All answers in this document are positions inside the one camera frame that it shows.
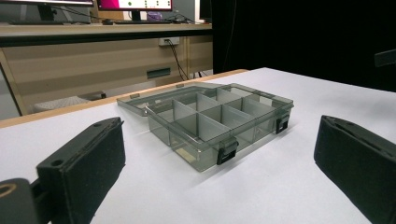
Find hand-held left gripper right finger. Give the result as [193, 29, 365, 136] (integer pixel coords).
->
[313, 115, 396, 224]

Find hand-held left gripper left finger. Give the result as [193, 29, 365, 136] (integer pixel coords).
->
[35, 116, 127, 224]

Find grey transparent compartment box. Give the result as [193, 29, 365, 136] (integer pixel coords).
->
[116, 81, 295, 174]

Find wooden table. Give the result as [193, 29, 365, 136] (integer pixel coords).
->
[0, 68, 249, 130]

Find pale mesh object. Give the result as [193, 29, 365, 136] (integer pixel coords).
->
[32, 91, 107, 114]

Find white table board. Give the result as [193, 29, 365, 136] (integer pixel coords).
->
[0, 66, 396, 224]

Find wooden desk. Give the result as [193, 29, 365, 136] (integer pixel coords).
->
[0, 21, 215, 117]

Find black curtain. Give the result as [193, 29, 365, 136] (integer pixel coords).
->
[211, 0, 396, 93]

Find black keyboard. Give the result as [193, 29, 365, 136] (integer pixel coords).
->
[8, 19, 92, 26]

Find black monitor with stand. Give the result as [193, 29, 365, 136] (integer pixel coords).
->
[0, 0, 94, 22]

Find purple object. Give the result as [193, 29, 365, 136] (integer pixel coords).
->
[146, 11, 163, 22]

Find monitor with pink screen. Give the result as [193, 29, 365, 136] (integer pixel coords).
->
[95, 0, 174, 21]

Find dark monitor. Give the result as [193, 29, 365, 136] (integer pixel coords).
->
[198, 0, 214, 23]

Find black hanging cables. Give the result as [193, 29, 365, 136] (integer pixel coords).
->
[167, 39, 207, 81]

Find white wall socket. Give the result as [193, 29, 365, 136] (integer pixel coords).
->
[158, 36, 181, 48]

